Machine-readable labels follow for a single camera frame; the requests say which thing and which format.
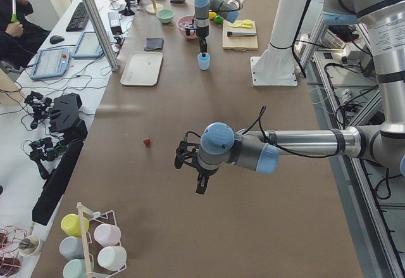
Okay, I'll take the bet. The lemon half upper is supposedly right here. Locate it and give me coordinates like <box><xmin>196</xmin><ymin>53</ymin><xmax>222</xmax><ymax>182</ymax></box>
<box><xmin>243</xmin><ymin>19</ymin><xmax>252</xmax><ymax>26</ymax></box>

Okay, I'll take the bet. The steel muddler black tip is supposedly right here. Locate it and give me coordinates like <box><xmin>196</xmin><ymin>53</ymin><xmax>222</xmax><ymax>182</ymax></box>
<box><xmin>227</xmin><ymin>31</ymin><xmax>256</xmax><ymax>37</ymax></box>

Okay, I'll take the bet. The yellow cup in rack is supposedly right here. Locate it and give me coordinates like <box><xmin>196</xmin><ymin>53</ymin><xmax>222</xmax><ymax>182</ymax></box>
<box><xmin>60</xmin><ymin>213</ymin><xmax>82</xmax><ymax>237</ymax></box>

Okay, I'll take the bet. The light blue cup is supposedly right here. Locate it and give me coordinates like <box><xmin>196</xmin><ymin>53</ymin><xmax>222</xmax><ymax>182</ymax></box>
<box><xmin>197</xmin><ymin>53</ymin><xmax>211</xmax><ymax>71</ymax></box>

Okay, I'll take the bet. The green ceramic bowl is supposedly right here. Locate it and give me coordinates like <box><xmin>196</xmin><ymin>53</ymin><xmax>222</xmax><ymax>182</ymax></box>
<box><xmin>156</xmin><ymin>9</ymin><xmax>174</xmax><ymax>24</ymax></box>

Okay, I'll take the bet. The grey folded cloth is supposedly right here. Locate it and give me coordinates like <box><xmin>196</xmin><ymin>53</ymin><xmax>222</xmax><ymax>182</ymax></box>
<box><xmin>144</xmin><ymin>37</ymin><xmax>164</xmax><ymax>51</ymax></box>

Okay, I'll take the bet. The green cup in rack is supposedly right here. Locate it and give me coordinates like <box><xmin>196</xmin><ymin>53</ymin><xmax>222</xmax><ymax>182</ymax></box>
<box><xmin>62</xmin><ymin>259</ymin><xmax>87</xmax><ymax>278</ymax></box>

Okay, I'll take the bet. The white wire rack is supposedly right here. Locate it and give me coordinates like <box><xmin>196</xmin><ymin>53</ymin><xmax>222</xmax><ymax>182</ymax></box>
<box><xmin>76</xmin><ymin>202</ymin><xmax>127</xmax><ymax>277</ymax></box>

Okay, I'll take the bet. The person in black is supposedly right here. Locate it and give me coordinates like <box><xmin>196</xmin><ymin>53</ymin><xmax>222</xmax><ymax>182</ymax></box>
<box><xmin>1</xmin><ymin>0</ymin><xmax>50</xmax><ymax>67</ymax></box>

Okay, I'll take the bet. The black keyboard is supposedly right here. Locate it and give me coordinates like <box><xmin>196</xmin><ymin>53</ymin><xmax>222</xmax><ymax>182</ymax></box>
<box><xmin>65</xmin><ymin>2</ymin><xmax>89</xmax><ymax>32</ymax></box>

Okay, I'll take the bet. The pile of clear ice cubes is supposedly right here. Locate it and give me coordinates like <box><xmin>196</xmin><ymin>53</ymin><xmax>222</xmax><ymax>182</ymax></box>
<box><xmin>177</xmin><ymin>16</ymin><xmax>194</xmax><ymax>31</ymax></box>

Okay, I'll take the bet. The green lime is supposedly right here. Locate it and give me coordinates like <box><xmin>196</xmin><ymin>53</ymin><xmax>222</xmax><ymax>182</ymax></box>
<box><xmin>214</xmin><ymin>16</ymin><xmax>223</xmax><ymax>24</ymax></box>

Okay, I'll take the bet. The white cup in rack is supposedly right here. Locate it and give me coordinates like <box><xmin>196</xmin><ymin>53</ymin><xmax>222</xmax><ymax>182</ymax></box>
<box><xmin>97</xmin><ymin>246</ymin><xmax>127</xmax><ymax>271</ymax></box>

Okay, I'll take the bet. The blue teach pendant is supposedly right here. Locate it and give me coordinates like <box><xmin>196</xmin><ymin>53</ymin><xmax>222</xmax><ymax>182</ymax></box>
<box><xmin>72</xmin><ymin>32</ymin><xmax>104</xmax><ymax>60</ymax></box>
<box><xmin>30</xmin><ymin>47</ymin><xmax>70</xmax><ymax>80</ymax></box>

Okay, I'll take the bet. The wooden cup stand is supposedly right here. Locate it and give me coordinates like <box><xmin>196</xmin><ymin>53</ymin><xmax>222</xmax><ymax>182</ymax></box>
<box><xmin>146</xmin><ymin>0</ymin><xmax>164</xmax><ymax>15</ymax></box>

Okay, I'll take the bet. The yellow lemon upper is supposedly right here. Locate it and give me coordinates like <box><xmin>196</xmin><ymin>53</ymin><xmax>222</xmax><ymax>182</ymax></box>
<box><xmin>208</xmin><ymin>11</ymin><xmax>216</xmax><ymax>20</ymax></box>

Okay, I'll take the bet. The bamboo cutting board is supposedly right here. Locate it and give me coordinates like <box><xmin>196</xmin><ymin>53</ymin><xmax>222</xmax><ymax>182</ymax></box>
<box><xmin>222</xmin><ymin>20</ymin><xmax>258</xmax><ymax>51</ymax></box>

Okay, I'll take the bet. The pink cup in rack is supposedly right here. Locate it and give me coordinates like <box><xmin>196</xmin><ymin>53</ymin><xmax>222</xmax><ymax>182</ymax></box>
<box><xmin>94</xmin><ymin>224</ymin><xmax>122</xmax><ymax>247</ymax></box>

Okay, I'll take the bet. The red strawberry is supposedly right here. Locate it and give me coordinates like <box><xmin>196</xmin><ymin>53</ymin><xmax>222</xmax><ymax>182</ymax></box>
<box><xmin>143</xmin><ymin>138</ymin><xmax>151</xmax><ymax>148</ymax></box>

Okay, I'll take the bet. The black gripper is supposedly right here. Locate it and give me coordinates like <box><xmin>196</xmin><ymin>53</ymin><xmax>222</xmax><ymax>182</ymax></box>
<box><xmin>196</xmin><ymin>151</ymin><xmax>220</xmax><ymax>194</ymax></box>
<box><xmin>194</xmin><ymin>18</ymin><xmax>209</xmax><ymax>53</ymax></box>

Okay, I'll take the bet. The cream rabbit tray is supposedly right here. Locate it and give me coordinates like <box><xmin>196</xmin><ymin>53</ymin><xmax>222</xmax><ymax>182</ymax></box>
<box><xmin>120</xmin><ymin>51</ymin><xmax>163</xmax><ymax>86</ymax></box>

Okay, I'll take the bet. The black computer mouse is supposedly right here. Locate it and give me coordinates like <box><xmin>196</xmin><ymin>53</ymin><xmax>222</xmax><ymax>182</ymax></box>
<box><xmin>49</xmin><ymin>35</ymin><xmax>65</xmax><ymax>45</ymax></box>

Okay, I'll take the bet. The pink bowl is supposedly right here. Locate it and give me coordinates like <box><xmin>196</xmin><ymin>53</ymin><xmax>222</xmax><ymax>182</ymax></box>
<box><xmin>177</xmin><ymin>15</ymin><xmax>198</xmax><ymax>40</ymax></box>

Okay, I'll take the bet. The aluminium frame post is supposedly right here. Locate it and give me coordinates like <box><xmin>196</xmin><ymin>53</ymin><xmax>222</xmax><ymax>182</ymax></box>
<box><xmin>82</xmin><ymin>0</ymin><xmax>119</xmax><ymax>72</ymax></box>

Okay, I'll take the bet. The grey cup in rack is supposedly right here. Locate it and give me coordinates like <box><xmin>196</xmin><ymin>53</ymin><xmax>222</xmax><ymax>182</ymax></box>
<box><xmin>59</xmin><ymin>236</ymin><xmax>84</xmax><ymax>260</ymax></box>

